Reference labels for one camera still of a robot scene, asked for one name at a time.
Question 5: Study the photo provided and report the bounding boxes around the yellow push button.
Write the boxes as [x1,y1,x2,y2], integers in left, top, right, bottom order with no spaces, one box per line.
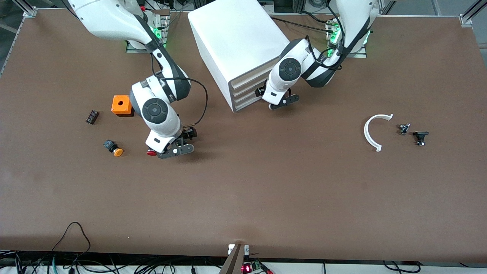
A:
[103,140,124,157]

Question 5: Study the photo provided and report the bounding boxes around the white curved plastic arc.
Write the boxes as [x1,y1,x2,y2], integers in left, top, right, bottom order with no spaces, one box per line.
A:
[364,113,394,152]

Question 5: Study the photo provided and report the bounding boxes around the circuit board with red light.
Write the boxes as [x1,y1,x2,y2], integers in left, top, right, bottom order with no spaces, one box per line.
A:
[242,260,274,274]

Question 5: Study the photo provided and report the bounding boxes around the orange button enclosure box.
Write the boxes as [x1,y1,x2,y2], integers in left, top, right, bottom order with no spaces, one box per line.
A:
[111,95,136,117]

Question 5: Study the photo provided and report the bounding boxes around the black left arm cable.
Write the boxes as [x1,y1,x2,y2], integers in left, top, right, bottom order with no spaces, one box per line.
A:
[304,13,346,72]

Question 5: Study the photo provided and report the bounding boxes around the black cable on table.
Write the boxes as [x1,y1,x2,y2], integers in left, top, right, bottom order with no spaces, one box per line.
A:
[269,11,337,30]

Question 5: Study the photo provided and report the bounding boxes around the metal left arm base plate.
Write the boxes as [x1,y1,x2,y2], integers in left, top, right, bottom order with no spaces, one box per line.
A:
[326,20,368,59]

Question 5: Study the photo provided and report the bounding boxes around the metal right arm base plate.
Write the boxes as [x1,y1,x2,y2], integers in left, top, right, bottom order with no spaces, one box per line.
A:
[126,14,169,54]

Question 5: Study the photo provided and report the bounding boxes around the black looped cable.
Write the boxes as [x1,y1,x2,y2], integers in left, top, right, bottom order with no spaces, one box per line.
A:
[51,222,91,255]

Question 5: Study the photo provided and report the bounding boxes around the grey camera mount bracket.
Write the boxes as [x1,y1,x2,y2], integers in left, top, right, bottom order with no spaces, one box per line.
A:
[218,244,250,274]

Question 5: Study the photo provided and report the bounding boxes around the aluminium frame profile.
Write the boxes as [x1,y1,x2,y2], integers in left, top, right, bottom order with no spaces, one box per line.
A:
[459,0,487,25]

